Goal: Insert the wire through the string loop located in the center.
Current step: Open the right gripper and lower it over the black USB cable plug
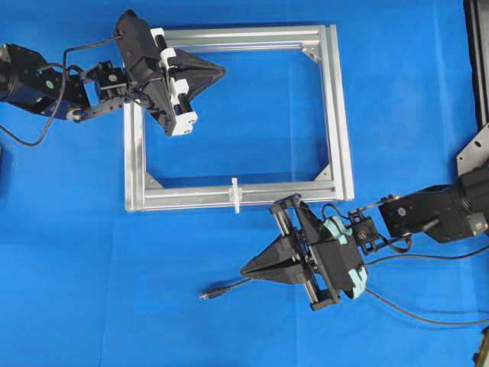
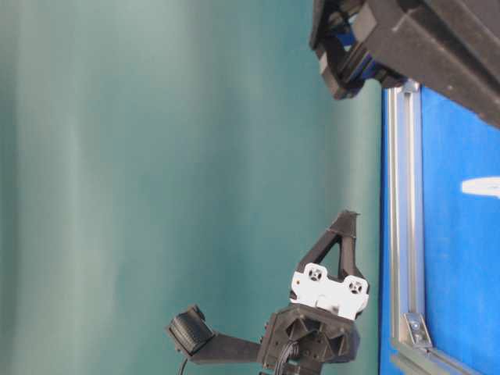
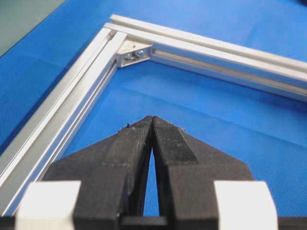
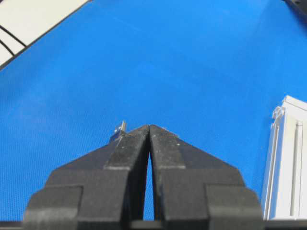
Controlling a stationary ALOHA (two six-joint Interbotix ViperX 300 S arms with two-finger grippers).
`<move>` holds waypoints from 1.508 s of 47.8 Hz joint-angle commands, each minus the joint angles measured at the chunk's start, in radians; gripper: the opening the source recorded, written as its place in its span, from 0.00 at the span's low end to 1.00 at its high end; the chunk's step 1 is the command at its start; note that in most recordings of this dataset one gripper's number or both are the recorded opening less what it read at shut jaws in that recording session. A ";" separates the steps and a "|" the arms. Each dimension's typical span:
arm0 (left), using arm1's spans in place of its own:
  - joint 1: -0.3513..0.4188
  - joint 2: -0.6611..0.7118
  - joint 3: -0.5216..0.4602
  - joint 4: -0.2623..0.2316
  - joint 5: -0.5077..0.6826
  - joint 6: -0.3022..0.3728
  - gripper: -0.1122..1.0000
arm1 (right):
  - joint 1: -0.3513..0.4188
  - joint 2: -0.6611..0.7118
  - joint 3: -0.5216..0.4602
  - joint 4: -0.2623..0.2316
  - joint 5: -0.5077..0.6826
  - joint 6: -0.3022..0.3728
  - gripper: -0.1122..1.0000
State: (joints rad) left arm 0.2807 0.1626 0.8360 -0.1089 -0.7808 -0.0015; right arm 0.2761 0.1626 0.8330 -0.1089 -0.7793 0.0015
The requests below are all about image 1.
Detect right gripper teal pads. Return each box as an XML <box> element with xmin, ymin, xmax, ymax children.
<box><xmin>240</xmin><ymin>193</ymin><xmax>341</xmax><ymax>310</ymax></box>

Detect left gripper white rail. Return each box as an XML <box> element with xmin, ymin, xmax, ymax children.
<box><xmin>138</xmin><ymin>47</ymin><xmax>226</xmax><ymax>137</ymax></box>

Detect black wire with plug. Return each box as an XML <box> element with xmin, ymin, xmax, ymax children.
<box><xmin>199</xmin><ymin>245</ymin><xmax>489</xmax><ymax>327</ymax></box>

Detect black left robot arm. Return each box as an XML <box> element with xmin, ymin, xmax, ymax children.
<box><xmin>1</xmin><ymin>30</ymin><xmax>226</xmax><ymax>137</ymax></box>

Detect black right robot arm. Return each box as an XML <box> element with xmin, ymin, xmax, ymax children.
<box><xmin>240</xmin><ymin>164</ymin><xmax>488</xmax><ymax>310</ymax></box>

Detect yellowish object bottom right corner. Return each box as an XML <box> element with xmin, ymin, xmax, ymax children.
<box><xmin>472</xmin><ymin>326</ymin><xmax>489</xmax><ymax>367</ymax></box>

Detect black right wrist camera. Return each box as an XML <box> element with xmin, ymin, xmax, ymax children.
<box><xmin>296</xmin><ymin>202</ymin><xmax>368</xmax><ymax>303</ymax></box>

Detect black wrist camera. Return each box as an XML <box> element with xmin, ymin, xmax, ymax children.
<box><xmin>115</xmin><ymin>9</ymin><xmax>160</xmax><ymax>84</ymax></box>
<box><xmin>296</xmin><ymin>202</ymin><xmax>368</xmax><ymax>303</ymax></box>

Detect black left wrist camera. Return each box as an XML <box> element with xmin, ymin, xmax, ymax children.
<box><xmin>115</xmin><ymin>9</ymin><xmax>160</xmax><ymax>84</ymax></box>

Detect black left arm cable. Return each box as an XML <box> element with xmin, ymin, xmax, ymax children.
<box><xmin>0</xmin><ymin>34</ymin><xmax>125</xmax><ymax>148</ymax></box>

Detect white string loop holder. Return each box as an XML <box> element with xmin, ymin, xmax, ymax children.
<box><xmin>228</xmin><ymin>177</ymin><xmax>242</xmax><ymax>214</ymax></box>

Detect silver aluminium extrusion frame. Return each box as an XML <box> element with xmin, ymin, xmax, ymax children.
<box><xmin>124</xmin><ymin>24</ymin><xmax>355</xmax><ymax>213</ymax></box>

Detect black metal stand frame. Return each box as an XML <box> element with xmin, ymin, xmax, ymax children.
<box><xmin>456</xmin><ymin>0</ymin><xmax>488</xmax><ymax>175</ymax></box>

